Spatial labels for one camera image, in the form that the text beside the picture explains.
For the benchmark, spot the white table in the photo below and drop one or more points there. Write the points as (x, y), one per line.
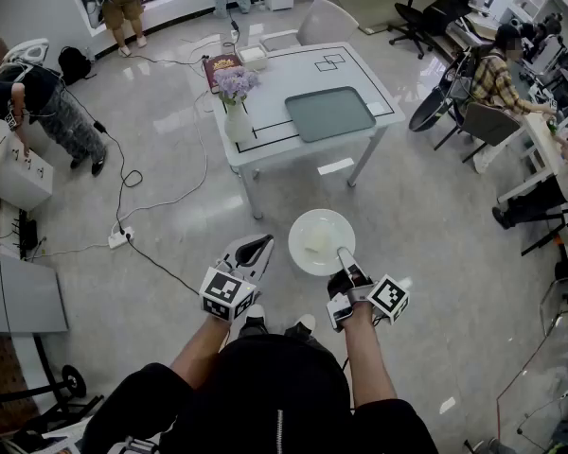
(284, 74)

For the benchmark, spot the black router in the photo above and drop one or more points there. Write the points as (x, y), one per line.
(28, 237)

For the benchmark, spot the person's right forearm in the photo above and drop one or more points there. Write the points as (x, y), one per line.
(367, 362)

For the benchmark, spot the black backpack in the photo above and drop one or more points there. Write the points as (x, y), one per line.
(74, 64)

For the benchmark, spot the purple flower bouquet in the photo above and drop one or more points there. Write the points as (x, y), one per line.
(236, 83)

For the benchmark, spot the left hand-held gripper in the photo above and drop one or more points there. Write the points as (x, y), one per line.
(222, 286)

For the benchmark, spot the white square box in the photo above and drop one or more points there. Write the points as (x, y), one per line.
(253, 56)

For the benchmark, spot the person's shoe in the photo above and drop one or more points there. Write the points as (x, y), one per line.
(305, 322)
(254, 312)

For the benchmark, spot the dark red book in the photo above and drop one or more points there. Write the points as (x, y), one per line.
(214, 66)

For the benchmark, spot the green tray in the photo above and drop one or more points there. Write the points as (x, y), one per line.
(329, 114)

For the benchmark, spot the black weight wheel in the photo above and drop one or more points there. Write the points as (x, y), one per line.
(73, 380)

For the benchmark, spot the light grey chair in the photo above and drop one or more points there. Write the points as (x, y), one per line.
(324, 22)

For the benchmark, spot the grey cabinet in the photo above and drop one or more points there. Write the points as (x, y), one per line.
(19, 296)

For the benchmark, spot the white vase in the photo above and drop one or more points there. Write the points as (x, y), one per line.
(237, 123)

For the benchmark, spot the person's left shoe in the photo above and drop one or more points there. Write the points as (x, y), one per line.
(254, 312)

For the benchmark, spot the white round plate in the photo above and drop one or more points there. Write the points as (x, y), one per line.
(312, 263)

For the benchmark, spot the white power strip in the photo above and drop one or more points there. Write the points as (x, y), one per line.
(119, 238)

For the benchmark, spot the person's black clothing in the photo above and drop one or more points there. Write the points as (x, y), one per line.
(265, 395)

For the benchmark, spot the person's left forearm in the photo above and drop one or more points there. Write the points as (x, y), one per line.
(201, 348)

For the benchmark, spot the black office chair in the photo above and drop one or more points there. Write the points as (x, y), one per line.
(435, 12)

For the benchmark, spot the grey shell chair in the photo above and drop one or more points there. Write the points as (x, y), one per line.
(492, 123)

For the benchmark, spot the dark grey round seat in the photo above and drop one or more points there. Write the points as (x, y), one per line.
(428, 109)

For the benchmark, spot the person's right shoe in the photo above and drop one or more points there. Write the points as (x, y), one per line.
(305, 322)

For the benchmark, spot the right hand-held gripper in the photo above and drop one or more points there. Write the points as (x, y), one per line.
(388, 298)

